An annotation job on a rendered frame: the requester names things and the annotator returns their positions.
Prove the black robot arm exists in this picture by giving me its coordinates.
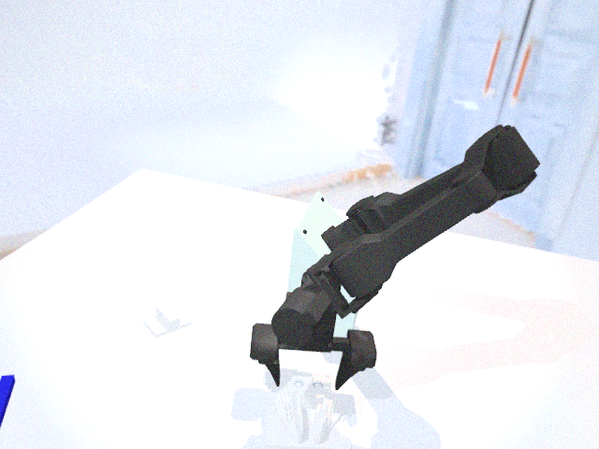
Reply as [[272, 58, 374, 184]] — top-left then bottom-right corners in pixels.
[[271, 124, 540, 348]]

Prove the blue flat bar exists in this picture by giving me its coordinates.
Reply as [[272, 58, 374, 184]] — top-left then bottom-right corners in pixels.
[[0, 374, 16, 427]]

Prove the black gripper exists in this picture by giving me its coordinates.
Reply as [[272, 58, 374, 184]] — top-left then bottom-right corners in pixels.
[[250, 312, 377, 390]]

